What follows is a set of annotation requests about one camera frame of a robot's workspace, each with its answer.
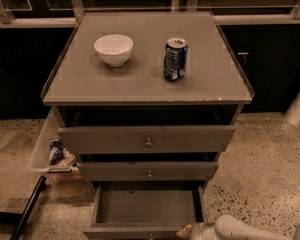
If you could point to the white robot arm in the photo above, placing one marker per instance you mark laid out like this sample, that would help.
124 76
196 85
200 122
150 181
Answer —
227 227

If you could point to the grey drawer cabinet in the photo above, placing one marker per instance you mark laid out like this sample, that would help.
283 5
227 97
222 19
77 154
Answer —
85 91

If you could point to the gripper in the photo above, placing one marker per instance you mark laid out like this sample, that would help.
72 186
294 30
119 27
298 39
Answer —
203 232

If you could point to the metal railing frame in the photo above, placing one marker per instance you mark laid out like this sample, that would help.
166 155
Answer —
224 12

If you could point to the grey drawer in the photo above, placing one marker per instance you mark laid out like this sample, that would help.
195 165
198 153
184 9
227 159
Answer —
147 171
146 139
145 210

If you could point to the black pole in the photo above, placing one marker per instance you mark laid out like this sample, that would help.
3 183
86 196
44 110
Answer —
40 186

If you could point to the clear plastic bin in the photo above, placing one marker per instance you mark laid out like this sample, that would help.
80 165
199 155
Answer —
40 156

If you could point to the grey top drawer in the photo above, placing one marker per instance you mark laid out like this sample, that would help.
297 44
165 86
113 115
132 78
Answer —
146 139

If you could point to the grey bottom drawer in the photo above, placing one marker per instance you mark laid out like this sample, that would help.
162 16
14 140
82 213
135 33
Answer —
145 210

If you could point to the grey middle drawer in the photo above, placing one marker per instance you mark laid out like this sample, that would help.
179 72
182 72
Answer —
147 171

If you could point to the crumpled blue snack bag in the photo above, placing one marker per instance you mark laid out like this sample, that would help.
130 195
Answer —
56 152

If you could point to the white post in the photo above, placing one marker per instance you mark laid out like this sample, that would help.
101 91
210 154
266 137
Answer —
292 115

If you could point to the blue soda can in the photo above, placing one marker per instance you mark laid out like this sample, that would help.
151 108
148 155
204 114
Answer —
175 58

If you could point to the white ceramic bowl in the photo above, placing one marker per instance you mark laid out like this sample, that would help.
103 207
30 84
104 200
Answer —
114 49

